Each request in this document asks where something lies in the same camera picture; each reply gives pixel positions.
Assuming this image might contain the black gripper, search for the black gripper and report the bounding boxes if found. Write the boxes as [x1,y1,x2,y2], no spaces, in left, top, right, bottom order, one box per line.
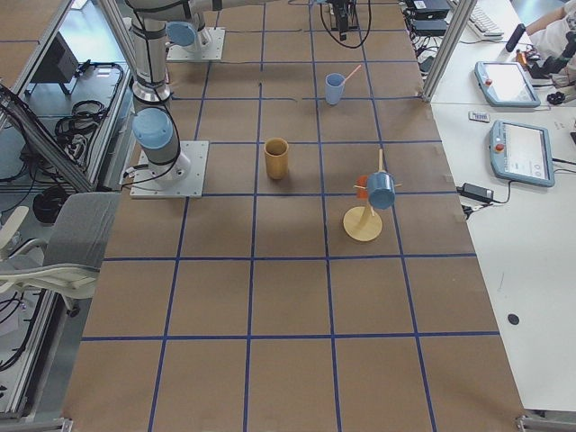
[330,0,352,41]

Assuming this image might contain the pink chopstick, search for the pink chopstick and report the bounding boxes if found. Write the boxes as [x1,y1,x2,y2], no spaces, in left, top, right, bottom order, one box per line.
[342,64,362,86]

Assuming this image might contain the light blue plastic cup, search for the light blue plastic cup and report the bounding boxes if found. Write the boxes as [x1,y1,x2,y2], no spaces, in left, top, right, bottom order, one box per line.
[325,73,345,106]

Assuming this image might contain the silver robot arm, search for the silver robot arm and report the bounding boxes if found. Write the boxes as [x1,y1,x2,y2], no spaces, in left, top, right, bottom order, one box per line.
[166,13,212,48]
[126,0,255,194]

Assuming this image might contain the white keyboard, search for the white keyboard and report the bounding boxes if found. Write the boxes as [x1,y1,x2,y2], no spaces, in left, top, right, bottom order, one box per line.
[467,4,504,41]

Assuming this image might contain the bamboo chopstick holder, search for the bamboo chopstick holder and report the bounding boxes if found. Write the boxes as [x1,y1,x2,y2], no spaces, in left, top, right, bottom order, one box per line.
[264,138,289,180]

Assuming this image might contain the small label card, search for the small label card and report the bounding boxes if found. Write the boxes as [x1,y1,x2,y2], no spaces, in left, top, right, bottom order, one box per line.
[468,111,491,123]

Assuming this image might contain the orange mug on stand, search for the orange mug on stand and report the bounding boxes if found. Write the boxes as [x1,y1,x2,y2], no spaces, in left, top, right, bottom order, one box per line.
[355,175,368,201]

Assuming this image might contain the teach pendant far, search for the teach pendant far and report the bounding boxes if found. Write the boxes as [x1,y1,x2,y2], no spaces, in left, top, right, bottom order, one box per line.
[474,61,541,108]

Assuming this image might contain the teach pendant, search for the teach pendant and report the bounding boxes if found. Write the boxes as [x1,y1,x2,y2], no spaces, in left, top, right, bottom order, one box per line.
[474,61,541,108]
[489,120,555,188]

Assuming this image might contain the blue mug on stand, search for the blue mug on stand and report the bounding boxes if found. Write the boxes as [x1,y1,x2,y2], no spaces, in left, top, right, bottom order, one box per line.
[366,171,396,210]

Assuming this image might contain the wooden mug tree stand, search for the wooden mug tree stand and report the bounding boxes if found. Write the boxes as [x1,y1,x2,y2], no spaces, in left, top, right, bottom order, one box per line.
[343,148,400,242]

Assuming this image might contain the black power adapter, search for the black power adapter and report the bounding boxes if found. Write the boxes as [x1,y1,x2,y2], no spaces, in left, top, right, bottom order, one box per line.
[456,183,494,203]

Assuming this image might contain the teach pendant near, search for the teach pendant near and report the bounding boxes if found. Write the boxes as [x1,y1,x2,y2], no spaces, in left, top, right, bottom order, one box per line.
[489,120,555,188]

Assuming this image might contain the grey office chair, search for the grey office chair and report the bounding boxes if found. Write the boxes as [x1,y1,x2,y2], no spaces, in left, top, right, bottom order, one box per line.
[1,192,121,317]

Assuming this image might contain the black wire mug rack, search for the black wire mug rack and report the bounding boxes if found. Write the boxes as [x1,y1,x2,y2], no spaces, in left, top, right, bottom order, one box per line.
[328,0,358,30]

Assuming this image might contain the aluminium frame post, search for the aluminium frame post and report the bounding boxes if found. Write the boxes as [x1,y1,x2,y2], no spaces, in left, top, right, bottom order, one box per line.
[421,0,477,103]

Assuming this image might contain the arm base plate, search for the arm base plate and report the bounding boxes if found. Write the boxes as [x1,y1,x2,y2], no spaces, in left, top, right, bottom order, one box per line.
[166,22,226,63]
[130,140,210,199]

